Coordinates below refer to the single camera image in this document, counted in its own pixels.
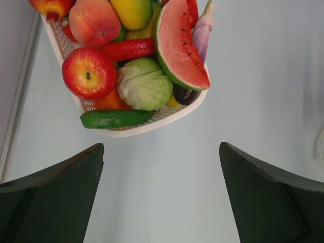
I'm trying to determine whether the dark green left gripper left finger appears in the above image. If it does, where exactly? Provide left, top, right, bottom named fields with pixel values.
left=1, top=143, right=104, bottom=242

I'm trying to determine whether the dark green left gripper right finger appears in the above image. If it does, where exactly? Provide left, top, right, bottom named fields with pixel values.
left=219, top=142, right=323, bottom=242

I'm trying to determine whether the red apple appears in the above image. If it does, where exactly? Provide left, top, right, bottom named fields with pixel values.
left=61, top=47, right=117, bottom=100

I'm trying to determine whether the dark purple eggplant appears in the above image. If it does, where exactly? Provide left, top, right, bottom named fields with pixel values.
left=173, top=84, right=198, bottom=105

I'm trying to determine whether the green cabbage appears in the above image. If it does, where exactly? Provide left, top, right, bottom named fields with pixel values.
left=117, top=57, right=173, bottom=111

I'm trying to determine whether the watermelon slice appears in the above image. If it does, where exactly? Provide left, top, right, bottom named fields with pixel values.
left=155, top=1, right=210, bottom=91

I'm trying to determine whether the light purple eggplant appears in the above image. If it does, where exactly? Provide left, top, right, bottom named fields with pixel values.
left=192, top=1, right=214, bottom=64

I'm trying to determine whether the yellow green mango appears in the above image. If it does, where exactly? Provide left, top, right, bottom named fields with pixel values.
left=110, top=0, right=153, bottom=30

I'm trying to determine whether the green cucumber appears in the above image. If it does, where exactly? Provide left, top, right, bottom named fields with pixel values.
left=80, top=110, right=155, bottom=129

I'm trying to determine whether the orange carrot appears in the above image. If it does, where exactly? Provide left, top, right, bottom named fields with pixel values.
left=93, top=88, right=133, bottom=110

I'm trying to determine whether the yellow pepper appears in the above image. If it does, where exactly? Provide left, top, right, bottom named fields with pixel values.
left=166, top=94, right=180, bottom=108

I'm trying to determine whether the red chili pepper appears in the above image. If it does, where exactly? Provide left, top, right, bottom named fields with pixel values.
left=101, top=37, right=156, bottom=61

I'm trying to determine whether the white plastic basket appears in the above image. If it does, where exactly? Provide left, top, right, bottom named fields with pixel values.
left=40, top=15, right=208, bottom=138

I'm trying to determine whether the peach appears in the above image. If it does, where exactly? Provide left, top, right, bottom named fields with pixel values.
left=69, top=0, right=121, bottom=48

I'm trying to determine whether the red pomegranate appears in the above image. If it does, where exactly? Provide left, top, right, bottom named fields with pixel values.
left=29, top=0, right=75, bottom=23

